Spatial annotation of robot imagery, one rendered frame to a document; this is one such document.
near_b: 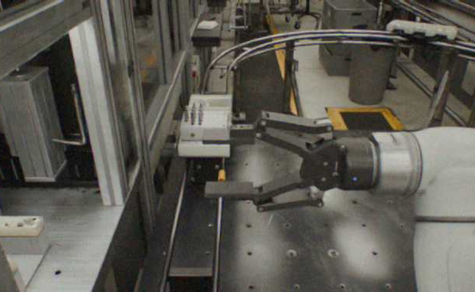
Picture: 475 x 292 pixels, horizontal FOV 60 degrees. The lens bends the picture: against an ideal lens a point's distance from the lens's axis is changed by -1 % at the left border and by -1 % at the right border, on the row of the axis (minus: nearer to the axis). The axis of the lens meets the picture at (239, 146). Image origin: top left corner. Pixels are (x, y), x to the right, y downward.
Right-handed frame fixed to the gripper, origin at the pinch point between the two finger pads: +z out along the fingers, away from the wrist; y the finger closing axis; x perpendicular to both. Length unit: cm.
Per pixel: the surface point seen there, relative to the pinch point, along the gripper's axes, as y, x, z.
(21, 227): -14.8, -3.7, 34.3
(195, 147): -25, -49, 10
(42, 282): -21.5, 2.1, 30.0
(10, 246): -18.9, -3.6, 37.3
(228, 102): -26, -82, 1
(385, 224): -45, -39, -43
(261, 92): -112, -303, -23
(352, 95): -107, -284, -101
